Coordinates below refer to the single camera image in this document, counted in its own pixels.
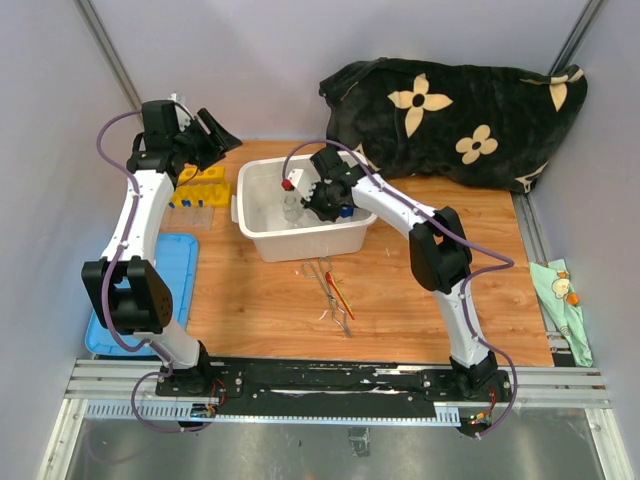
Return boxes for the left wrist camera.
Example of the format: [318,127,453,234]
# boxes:
[168,92,193,129]

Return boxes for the black floral blanket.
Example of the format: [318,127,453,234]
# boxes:
[319,57,588,194]

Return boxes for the purple cable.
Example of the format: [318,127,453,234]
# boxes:
[282,139,516,441]
[95,110,216,434]

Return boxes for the small glass beaker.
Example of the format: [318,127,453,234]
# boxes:
[282,195,302,224]

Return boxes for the graduated cylinder blue base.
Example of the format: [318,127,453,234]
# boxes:
[338,205,355,221]

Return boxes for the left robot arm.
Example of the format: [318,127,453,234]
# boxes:
[81,95,242,396]

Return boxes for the red yellow green spatula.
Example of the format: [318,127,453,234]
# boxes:
[325,272,355,320]

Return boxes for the white plastic bin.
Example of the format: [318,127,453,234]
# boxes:
[232,157,377,262]

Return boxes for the clear acrylic tube rack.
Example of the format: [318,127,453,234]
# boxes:
[161,207,215,232]

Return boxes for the yellow test tube rack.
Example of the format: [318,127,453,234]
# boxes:
[169,166,231,208]

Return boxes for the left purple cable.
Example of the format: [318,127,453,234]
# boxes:
[95,110,216,434]

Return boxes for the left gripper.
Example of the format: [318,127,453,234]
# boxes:
[173,108,242,171]

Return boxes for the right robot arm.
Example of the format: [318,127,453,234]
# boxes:
[282,146,497,400]

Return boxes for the green printed cloth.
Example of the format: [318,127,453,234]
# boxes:
[529,259,593,367]

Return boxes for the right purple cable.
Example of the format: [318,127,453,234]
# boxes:
[282,139,516,441]

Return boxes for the metal crucible tongs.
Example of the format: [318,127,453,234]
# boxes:
[301,256,352,338]

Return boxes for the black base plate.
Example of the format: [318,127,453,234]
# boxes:
[155,357,512,422]

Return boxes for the blue plastic tray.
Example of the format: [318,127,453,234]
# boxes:
[85,233,199,358]

